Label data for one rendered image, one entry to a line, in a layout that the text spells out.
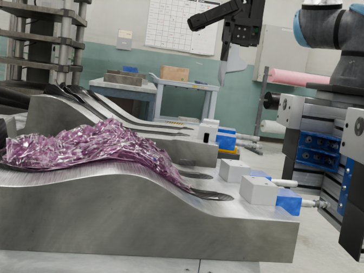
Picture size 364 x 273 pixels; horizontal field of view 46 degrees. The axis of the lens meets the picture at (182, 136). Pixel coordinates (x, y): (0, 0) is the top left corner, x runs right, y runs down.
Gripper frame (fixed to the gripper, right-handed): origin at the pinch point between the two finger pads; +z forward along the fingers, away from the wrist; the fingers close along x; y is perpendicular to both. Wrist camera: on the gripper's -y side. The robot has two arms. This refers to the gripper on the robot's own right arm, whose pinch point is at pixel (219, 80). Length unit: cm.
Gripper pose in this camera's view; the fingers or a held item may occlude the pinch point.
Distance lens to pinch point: 98.0
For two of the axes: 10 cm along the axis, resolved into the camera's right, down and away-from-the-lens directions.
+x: 1.1, -1.3, 9.9
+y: 9.9, 1.5, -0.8
